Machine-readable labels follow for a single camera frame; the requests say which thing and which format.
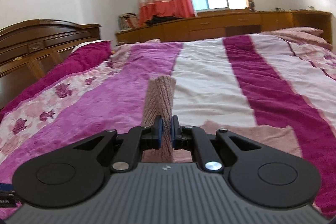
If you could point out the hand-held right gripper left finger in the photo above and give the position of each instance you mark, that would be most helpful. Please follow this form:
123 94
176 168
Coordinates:
158 134

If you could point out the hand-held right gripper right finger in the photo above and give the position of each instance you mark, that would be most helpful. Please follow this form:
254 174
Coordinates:
174 134

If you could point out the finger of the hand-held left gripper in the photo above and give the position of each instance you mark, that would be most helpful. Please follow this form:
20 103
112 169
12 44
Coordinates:
7 195

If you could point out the pink knit cardigan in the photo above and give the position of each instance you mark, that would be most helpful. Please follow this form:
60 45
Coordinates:
160 98

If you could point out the striped white magenta quilt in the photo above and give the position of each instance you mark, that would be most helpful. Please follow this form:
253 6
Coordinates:
210 77

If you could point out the purple floral blanket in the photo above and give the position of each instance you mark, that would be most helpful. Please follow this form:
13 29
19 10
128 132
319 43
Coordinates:
92 108

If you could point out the magenta pillow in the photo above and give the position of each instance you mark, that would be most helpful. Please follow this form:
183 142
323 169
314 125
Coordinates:
86 56

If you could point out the dark cloth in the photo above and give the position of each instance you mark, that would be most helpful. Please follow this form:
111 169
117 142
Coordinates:
162 19

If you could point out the long wooden cabinet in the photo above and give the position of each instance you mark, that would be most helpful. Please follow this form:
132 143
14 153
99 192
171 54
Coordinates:
210 24

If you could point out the stack of books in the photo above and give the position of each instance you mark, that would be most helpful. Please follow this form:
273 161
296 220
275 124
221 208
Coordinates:
126 22

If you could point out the dark wooden headboard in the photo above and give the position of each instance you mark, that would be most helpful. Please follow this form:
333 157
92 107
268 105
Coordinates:
39 40

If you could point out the small dark object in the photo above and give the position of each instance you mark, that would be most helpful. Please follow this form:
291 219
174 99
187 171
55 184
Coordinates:
252 4

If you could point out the pink crochet pillow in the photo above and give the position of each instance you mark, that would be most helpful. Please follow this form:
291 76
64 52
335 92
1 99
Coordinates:
302 35

